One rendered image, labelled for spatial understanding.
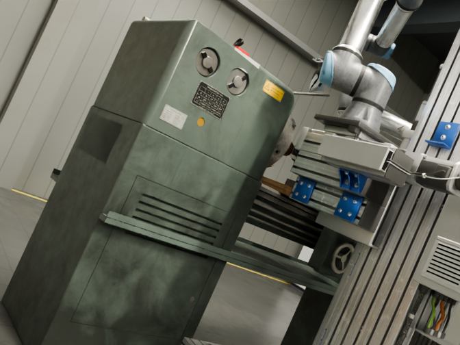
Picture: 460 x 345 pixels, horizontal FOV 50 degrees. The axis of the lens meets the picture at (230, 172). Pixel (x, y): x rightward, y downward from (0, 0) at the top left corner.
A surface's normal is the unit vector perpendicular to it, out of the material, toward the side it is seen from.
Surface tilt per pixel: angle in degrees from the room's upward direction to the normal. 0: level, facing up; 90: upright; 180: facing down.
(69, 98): 90
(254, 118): 90
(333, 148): 90
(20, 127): 90
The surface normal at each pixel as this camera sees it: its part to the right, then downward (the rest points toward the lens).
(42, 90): 0.51, 0.20
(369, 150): -0.76, -0.36
